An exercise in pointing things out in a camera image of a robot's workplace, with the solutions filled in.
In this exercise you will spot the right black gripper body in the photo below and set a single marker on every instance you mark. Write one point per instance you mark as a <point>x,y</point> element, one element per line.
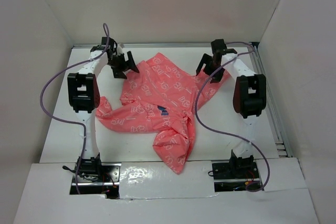
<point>218,76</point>

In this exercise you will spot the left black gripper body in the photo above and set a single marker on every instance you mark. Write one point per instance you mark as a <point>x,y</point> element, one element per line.
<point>118,64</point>

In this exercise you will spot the pink patterned jacket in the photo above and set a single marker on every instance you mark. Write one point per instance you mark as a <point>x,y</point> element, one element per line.
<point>161,99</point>

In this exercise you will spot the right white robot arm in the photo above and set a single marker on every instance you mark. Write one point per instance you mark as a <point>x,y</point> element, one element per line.
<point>249,98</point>

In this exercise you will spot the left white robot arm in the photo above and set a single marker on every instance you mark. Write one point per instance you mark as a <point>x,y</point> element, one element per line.
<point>84,97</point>

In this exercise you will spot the clear shiny tape patch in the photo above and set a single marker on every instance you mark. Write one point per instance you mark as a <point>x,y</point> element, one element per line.
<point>154,180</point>

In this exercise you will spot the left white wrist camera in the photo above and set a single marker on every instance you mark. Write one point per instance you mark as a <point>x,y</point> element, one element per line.
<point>120,48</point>

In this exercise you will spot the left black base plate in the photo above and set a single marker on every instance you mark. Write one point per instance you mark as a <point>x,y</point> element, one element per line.
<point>95,179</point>

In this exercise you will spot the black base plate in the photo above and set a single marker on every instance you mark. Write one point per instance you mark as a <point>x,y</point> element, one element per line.
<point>95,179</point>
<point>226,180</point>

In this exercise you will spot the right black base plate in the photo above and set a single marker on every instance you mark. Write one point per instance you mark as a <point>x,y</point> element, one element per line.
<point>226,180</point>

